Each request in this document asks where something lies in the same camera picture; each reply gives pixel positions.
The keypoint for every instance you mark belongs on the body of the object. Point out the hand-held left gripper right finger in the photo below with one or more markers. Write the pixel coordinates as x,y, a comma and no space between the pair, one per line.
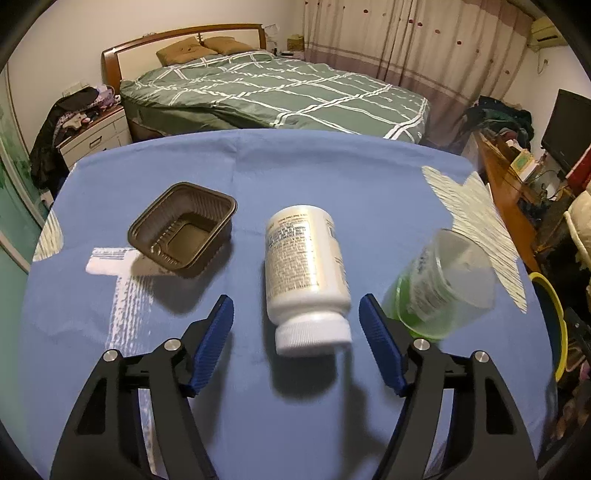
381,344

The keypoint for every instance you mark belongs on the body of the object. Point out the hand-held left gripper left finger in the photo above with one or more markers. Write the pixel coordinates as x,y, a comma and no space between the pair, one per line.
210,344

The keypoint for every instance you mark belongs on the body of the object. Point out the clear plastic cup green base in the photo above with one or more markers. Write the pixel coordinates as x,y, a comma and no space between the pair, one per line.
434,290

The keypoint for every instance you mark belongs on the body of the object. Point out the white pill bottle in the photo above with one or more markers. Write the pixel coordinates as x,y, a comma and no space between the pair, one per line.
304,267

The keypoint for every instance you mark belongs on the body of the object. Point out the yellow rim trash bin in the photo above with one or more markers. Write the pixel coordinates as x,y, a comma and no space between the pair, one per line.
561,332

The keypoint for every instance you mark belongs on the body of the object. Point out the blue patterned tablecloth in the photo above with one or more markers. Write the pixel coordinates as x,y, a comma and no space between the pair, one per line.
323,415

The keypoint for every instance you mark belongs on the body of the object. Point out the brown plastic tray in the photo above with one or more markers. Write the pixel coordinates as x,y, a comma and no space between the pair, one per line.
184,235

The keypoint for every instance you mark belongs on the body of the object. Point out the wooden desk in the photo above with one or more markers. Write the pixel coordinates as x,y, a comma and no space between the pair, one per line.
503,194

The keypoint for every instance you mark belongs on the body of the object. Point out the green box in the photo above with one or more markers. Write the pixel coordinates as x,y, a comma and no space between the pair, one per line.
522,165

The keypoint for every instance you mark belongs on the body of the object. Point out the cream puffer jacket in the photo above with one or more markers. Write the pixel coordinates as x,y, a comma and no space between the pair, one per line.
581,226

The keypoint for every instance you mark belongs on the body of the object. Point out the white nightstand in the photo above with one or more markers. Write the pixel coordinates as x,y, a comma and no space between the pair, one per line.
92,138

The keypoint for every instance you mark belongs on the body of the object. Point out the sliding wardrobe door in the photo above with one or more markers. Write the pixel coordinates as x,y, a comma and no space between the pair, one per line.
14,194

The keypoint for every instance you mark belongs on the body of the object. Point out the heap of clothes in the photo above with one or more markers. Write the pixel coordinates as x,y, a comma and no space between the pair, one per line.
498,120

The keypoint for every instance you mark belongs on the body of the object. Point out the pile of dark clothes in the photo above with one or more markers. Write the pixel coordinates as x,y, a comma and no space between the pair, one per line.
46,138

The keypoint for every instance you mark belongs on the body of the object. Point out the bed with green duvet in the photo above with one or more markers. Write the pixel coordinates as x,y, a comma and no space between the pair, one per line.
277,87

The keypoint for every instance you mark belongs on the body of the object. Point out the red cloth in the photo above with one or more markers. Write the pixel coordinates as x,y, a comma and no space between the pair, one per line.
582,168

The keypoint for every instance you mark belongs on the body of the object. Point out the black television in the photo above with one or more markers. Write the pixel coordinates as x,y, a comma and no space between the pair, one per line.
565,129

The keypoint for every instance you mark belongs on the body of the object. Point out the brown pillow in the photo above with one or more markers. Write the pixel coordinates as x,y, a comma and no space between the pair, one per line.
184,50
231,45

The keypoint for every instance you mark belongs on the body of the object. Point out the wooden bed headboard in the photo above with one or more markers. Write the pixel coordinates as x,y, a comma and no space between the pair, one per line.
138,55

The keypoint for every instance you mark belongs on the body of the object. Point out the pink beige curtain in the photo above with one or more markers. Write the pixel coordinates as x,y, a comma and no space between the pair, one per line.
415,46

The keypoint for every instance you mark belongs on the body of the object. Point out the tissue box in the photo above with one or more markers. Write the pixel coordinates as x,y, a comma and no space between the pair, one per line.
295,44

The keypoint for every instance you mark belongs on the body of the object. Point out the white wall socket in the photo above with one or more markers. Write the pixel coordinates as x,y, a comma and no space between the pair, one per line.
71,87

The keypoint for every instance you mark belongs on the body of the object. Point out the wall air conditioner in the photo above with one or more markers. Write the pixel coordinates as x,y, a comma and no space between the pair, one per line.
547,37

